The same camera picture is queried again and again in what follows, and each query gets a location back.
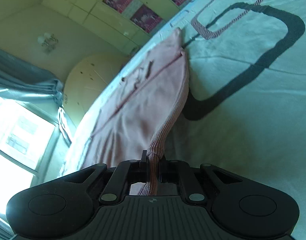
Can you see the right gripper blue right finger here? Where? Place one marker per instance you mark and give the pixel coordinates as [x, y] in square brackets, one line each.
[177, 178]

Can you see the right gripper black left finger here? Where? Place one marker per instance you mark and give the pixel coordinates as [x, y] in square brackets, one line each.
[124, 175]

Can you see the pink sweatshirt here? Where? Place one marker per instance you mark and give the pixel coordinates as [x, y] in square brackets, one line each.
[142, 110]

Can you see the patterned light blue bedsheet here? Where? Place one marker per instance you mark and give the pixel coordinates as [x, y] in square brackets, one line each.
[246, 109]

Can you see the cream wooden headboard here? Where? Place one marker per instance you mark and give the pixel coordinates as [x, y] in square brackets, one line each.
[87, 81]

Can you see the bright window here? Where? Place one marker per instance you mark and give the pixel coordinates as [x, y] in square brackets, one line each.
[25, 142]

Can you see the lower left purple poster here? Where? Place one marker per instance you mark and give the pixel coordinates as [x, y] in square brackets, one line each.
[146, 19]

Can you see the blue grey curtain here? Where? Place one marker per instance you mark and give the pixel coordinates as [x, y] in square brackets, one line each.
[22, 81]

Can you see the cream glossy wardrobe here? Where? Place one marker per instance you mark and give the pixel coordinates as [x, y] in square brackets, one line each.
[110, 25]

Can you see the wall lamp with two shades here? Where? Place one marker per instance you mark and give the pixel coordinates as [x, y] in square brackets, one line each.
[48, 42]

